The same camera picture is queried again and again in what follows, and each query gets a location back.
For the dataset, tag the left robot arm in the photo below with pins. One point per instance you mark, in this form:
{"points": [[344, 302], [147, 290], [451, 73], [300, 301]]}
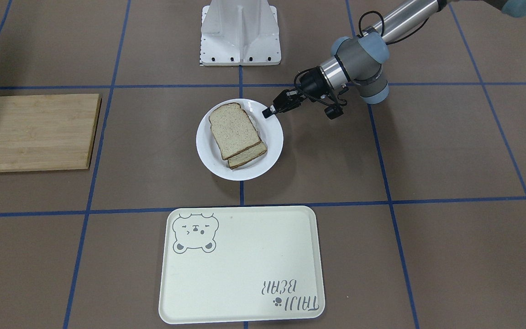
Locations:
{"points": [[356, 60]]}

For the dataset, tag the bottom bread slice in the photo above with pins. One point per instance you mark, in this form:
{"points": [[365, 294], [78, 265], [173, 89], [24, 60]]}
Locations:
{"points": [[249, 154]]}

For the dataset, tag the bread slice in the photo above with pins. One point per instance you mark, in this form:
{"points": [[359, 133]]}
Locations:
{"points": [[249, 154], [232, 129]]}

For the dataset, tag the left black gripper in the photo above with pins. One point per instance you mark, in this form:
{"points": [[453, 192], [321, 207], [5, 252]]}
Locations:
{"points": [[311, 83]]}

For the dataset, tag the white camera mast base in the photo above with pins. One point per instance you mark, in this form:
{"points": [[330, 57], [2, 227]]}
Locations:
{"points": [[239, 32]]}

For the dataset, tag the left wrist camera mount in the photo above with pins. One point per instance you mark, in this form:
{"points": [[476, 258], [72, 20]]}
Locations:
{"points": [[333, 102]]}

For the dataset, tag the top bread slice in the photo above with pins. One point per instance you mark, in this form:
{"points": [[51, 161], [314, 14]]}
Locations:
{"points": [[232, 129]]}

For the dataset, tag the white round plate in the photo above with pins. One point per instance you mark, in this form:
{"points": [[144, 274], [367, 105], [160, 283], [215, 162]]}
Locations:
{"points": [[269, 129]]}

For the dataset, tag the bamboo cutting board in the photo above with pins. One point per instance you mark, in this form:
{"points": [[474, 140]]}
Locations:
{"points": [[47, 132]]}

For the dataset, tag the cream bear serving tray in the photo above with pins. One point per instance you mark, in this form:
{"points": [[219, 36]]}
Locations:
{"points": [[235, 264]]}

